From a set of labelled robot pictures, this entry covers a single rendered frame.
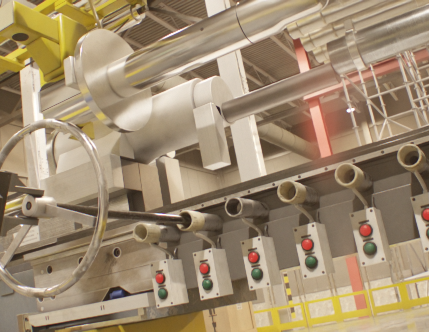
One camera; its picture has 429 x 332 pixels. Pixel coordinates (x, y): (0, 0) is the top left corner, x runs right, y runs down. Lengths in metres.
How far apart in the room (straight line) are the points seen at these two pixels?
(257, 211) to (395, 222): 0.41
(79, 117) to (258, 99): 0.66
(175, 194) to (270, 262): 0.95
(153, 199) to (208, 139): 0.40
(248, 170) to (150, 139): 7.06
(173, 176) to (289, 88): 0.81
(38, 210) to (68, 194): 1.01
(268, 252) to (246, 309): 6.56
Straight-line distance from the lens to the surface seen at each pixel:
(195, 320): 2.51
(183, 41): 1.74
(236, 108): 2.00
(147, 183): 2.18
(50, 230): 2.43
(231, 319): 7.69
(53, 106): 2.01
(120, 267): 2.03
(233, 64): 9.73
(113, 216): 1.35
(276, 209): 1.70
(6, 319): 2.57
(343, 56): 1.88
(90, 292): 2.13
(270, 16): 1.64
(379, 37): 1.86
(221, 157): 1.90
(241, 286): 2.32
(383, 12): 4.12
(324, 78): 1.89
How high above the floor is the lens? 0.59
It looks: 15 degrees up
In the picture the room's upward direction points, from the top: 11 degrees counter-clockwise
